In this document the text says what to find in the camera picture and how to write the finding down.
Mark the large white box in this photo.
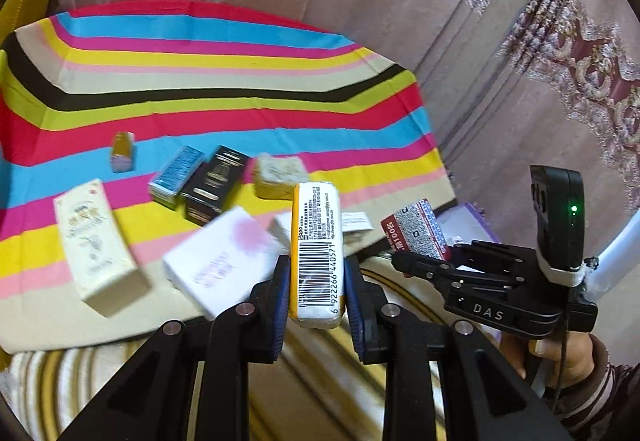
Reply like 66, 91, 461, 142
162, 206, 284, 318

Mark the cream tall box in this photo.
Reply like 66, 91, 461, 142
53, 178, 151, 318

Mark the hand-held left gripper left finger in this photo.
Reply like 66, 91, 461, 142
57, 253, 292, 441

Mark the orange and white box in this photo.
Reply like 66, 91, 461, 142
288, 180, 345, 330

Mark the pink curtain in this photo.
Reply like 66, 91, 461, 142
60, 0, 640, 372

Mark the black cord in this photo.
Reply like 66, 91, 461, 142
554, 308, 572, 404

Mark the purple box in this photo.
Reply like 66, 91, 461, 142
439, 202, 499, 253

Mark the black box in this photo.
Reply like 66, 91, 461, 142
180, 144, 251, 227

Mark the white tube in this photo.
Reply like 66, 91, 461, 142
582, 211, 640, 307

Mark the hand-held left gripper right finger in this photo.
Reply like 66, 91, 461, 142
344, 255, 576, 441

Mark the green sponge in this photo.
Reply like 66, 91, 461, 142
253, 153, 307, 200

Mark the gold striped cushion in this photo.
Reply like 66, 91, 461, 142
0, 256, 551, 441

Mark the person's right forearm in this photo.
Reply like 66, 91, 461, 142
542, 346, 640, 434

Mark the blue box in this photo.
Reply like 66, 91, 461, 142
148, 144, 206, 211

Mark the rainbow striped cloth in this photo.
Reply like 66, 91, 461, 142
0, 0, 458, 354

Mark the red and white box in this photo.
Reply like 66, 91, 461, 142
379, 197, 452, 263

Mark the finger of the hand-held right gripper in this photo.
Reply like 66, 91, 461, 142
391, 251, 481, 294
450, 241, 538, 272

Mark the person's right hand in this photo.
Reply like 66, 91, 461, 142
499, 332, 598, 389

